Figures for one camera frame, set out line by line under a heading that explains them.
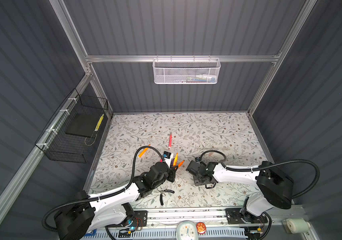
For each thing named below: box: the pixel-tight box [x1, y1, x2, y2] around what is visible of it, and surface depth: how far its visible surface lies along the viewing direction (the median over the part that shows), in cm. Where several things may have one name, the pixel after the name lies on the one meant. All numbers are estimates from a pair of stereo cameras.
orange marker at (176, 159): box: [173, 152, 179, 167], surface depth 80 cm
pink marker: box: [168, 131, 173, 148], surface depth 107 cm
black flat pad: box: [65, 112, 103, 138], surface depth 77 cm
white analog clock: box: [176, 220, 199, 240], surface depth 69 cm
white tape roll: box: [286, 217, 311, 234], surface depth 67 cm
